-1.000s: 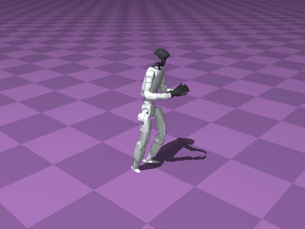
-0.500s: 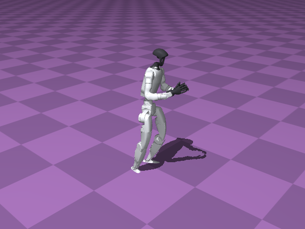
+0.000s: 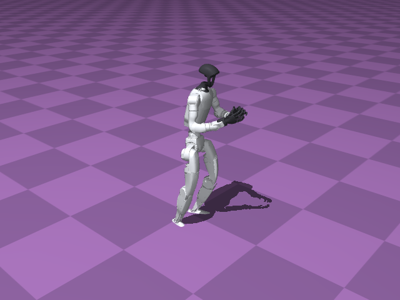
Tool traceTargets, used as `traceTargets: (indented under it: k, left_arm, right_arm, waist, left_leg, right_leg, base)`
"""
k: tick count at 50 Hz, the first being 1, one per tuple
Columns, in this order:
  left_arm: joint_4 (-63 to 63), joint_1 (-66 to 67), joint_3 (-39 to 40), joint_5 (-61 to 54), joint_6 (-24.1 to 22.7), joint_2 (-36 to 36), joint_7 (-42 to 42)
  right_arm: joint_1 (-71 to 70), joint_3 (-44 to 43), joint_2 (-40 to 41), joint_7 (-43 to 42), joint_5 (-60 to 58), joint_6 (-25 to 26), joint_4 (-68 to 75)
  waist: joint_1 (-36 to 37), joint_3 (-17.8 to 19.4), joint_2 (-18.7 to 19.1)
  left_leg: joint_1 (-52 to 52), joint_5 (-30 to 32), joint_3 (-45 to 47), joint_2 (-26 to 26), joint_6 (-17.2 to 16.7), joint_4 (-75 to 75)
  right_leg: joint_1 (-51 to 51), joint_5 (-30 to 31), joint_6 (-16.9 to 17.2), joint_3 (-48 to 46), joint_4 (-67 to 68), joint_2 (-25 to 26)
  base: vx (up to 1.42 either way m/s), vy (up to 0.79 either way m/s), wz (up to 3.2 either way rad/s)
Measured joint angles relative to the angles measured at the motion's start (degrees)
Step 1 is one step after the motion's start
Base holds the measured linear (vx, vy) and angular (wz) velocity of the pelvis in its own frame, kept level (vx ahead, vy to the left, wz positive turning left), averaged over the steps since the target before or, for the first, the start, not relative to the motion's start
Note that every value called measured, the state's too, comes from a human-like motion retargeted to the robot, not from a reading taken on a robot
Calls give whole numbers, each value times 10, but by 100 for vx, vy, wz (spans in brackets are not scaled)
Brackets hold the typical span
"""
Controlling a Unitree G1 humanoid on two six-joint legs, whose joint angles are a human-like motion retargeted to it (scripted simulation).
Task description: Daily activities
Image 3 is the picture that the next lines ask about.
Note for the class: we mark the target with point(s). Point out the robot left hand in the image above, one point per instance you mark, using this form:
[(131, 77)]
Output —
[(237, 109)]

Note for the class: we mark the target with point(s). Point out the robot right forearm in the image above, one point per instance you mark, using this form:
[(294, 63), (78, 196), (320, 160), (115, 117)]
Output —
[(205, 127)]

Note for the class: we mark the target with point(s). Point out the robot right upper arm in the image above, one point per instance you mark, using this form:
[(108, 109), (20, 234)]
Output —
[(193, 102)]

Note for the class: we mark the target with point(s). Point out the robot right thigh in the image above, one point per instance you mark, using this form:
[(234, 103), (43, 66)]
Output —
[(191, 171)]

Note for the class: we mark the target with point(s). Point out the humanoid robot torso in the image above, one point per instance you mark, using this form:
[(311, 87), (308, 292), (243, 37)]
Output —
[(196, 138)]

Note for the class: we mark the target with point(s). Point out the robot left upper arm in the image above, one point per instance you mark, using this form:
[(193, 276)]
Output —
[(215, 104)]

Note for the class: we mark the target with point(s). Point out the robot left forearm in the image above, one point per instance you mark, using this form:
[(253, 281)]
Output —
[(224, 113)]

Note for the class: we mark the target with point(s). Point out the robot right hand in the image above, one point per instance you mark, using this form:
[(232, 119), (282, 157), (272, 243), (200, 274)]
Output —
[(232, 118)]

